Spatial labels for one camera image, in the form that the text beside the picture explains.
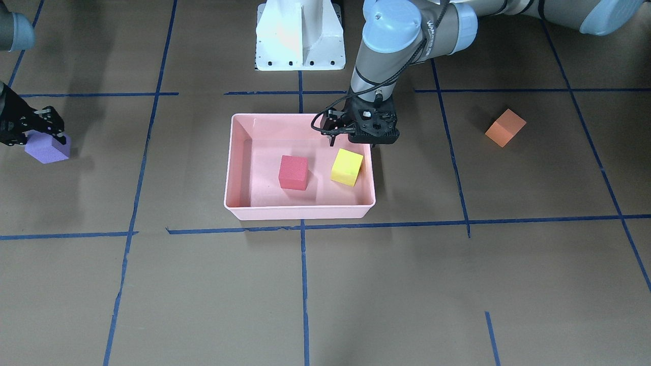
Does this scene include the purple foam block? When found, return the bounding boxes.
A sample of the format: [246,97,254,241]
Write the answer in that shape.
[25,131,71,164]

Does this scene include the orange foam block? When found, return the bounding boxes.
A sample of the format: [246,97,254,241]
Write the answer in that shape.
[485,109,527,148]

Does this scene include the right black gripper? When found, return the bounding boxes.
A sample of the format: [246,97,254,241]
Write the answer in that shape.
[1,84,68,146]

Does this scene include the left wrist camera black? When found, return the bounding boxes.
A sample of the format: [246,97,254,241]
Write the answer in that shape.
[348,109,400,144]

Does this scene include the yellow foam block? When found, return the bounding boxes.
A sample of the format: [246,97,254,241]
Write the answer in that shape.
[330,148,364,187]

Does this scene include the pink plastic bin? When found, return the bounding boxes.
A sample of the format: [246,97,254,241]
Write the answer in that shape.
[224,113,376,220]

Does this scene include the red foam block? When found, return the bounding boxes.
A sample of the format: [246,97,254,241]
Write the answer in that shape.
[278,155,309,191]

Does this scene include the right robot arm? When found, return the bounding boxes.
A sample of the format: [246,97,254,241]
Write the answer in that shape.
[1,3,67,146]

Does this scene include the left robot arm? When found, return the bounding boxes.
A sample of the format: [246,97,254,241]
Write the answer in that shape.
[311,1,642,145]

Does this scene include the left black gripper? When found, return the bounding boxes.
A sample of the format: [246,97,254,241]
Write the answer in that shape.
[325,97,395,147]

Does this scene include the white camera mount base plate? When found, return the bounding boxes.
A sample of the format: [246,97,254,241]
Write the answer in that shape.
[254,1,346,72]

